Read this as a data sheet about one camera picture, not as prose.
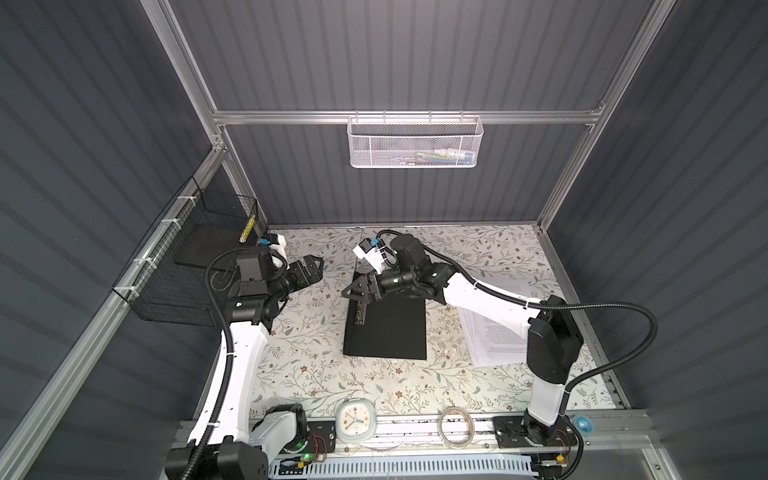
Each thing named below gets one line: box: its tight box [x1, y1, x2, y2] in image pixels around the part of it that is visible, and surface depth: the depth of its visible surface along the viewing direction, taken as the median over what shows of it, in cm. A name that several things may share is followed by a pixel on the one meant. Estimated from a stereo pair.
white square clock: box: [335, 398, 377, 443], surface depth 75 cm
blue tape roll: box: [576, 416, 593, 433], surface depth 77 cm
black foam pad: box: [174, 223, 245, 270], surface depth 79 cm
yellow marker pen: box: [239, 214, 256, 244], surface depth 83 cm
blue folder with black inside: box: [343, 295, 427, 360], surface depth 96 cm
